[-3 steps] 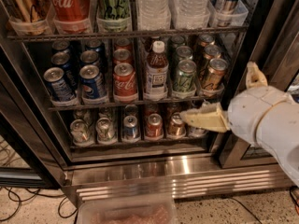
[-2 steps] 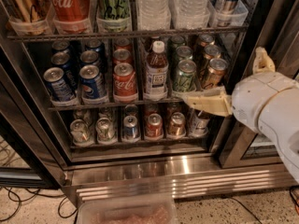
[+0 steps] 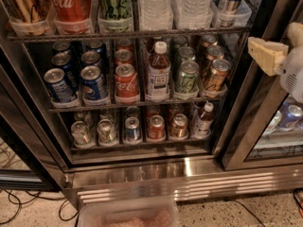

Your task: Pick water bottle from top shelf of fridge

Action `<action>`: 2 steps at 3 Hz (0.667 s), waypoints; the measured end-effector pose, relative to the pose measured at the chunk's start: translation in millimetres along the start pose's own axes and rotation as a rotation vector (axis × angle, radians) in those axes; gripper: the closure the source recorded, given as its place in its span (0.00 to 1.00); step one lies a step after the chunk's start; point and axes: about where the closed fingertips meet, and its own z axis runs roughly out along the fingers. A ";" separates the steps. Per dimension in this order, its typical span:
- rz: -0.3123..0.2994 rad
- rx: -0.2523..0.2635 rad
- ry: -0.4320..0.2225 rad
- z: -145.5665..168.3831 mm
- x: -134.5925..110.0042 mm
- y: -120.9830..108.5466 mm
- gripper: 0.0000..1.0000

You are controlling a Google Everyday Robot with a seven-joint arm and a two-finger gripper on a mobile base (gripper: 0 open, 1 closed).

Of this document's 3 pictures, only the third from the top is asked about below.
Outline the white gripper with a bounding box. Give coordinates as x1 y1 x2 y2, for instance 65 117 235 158
248 22 303 103

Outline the clear water bottle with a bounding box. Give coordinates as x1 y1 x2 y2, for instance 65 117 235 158
172 0 213 30
139 0 172 31

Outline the front gold can middle shelf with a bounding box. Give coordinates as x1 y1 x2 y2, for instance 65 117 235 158
203 59 230 97

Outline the gold can shelf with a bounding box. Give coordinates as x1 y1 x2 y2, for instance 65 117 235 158
2 0 50 36
203 59 230 97

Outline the blue silver can top shelf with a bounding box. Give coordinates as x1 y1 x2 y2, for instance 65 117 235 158
218 0 241 27

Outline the glass fridge door right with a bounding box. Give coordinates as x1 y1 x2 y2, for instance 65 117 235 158
222 0 303 170

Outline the bottom shelf tea bottle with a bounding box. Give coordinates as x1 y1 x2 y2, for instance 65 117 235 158
191 102 214 138

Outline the brown tea bottle white cap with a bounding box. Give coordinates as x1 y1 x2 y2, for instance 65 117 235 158
147 42 170 101

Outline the bottom shelf orange can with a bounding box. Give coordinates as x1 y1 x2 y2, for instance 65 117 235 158
169 113 188 139

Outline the bottom shelf red can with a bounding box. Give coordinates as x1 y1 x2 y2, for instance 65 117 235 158
147 114 165 142

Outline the green LaCroix can top shelf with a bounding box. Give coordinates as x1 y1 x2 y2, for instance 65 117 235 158
99 0 133 32

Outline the bottom shelf blue can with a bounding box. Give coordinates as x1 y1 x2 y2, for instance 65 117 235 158
125 117 141 142

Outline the stainless steel fridge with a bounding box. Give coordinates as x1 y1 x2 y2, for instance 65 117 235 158
0 0 302 208

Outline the shelf white can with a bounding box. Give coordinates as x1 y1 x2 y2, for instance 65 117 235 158
97 118 116 144
71 121 94 148

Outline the red Coca-Cola can top shelf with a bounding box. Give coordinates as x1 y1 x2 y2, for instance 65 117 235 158
52 0 91 33

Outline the bottom shelf left white can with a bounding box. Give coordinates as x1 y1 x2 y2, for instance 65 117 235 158
71 121 94 148

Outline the gold can top shelf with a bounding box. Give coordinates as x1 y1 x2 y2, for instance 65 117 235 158
2 0 50 36

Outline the blue can behind door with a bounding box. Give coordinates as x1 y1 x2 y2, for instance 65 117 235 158
277 104 303 131

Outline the front green LaCroix can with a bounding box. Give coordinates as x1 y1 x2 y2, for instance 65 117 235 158
175 61 199 95

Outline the front red Coca-Cola can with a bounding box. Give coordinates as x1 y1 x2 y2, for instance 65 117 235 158
115 63 139 103

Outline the pepsi can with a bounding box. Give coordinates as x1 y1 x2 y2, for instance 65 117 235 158
44 68 77 104
80 66 108 101

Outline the clear plastic bin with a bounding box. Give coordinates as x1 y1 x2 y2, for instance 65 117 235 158
77 197 179 227

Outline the front left Pepsi can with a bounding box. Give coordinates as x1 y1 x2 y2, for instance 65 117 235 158
44 68 77 104

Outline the black floor cable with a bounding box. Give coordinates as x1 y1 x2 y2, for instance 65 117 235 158
0 188 79 225

